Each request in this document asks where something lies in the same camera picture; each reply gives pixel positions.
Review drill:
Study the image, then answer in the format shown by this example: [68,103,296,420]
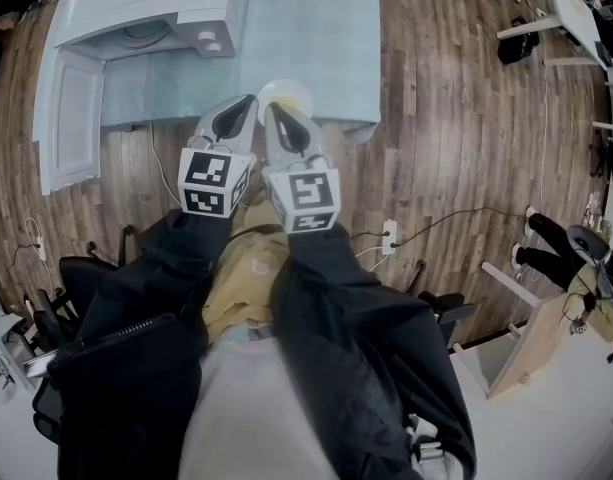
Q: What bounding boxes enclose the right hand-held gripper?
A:
[262,104,341,234]

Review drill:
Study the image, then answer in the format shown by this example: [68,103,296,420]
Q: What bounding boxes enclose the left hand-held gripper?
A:
[177,95,260,218]

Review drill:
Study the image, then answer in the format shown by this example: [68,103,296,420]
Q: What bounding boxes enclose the person's left forearm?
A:
[80,207,235,339]

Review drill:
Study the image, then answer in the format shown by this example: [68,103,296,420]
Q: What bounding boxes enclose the person's right forearm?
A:
[270,222,437,359]

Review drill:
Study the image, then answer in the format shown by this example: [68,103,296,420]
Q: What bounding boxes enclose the light blue table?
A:
[99,0,382,142]

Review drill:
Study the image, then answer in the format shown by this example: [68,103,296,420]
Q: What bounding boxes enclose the white power strip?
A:
[381,220,398,256]

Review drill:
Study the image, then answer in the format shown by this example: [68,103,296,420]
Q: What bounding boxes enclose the person's yellow trousers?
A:
[203,200,292,339]

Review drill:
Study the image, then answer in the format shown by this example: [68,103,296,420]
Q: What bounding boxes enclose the black bag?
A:
[497,16,541,67]

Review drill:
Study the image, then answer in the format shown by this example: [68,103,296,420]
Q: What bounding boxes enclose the person's grey top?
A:
[178,335,337,480]

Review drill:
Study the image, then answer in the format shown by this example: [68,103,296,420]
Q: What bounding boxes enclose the person's black jacket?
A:
[23,207,477,480]

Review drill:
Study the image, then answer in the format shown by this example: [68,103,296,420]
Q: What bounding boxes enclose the white long desk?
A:
[485,0,612,72]

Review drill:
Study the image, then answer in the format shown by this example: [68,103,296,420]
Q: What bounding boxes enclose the light wooden desk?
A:
[449,260,587,400]

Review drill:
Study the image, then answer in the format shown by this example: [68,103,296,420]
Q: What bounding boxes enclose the thin white cable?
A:
[150,122,183,204]

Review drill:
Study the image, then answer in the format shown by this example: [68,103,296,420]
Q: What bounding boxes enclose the long black floor cable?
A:
[393,207,532,247]

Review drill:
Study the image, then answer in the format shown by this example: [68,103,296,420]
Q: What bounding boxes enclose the white power adapter with cable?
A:
[24,216,49,262]

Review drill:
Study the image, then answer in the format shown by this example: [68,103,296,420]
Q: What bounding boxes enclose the white strap with buckle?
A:
[403,412,460,479]

